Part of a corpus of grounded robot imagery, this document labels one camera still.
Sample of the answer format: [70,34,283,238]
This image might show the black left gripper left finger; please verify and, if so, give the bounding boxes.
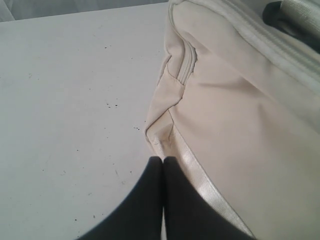
[79,156,163,240]

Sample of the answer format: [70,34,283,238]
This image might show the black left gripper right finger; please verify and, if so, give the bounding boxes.
[162,156,253,240]

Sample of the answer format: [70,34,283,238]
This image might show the cream canvas duffel bag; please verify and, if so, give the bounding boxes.
[145,0,320,240]

